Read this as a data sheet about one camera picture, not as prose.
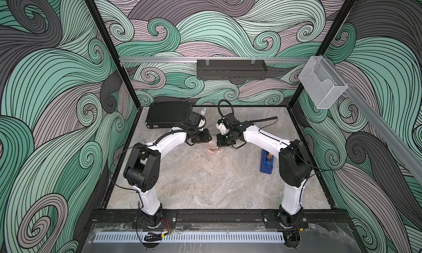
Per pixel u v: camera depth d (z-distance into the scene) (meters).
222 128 0.83
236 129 0.67
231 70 0.98
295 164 0.49
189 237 0.70
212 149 0.88
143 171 0.47
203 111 1.08
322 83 0.78
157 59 1.73
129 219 0.73
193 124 0.71
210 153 0.86
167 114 1.10
